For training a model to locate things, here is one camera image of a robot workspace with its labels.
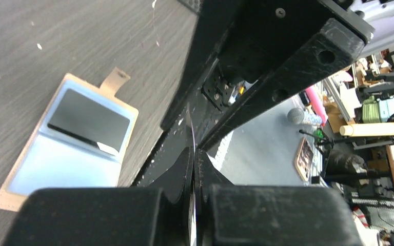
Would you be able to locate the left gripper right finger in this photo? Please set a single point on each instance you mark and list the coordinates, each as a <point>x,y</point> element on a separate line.
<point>228,214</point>

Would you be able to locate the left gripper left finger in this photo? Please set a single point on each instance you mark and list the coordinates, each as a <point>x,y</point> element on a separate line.
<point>158,214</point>

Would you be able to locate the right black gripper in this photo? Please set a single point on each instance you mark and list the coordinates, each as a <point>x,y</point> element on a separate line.
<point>286,45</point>

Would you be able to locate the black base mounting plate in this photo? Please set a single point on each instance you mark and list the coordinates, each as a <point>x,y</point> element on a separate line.
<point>205,105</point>

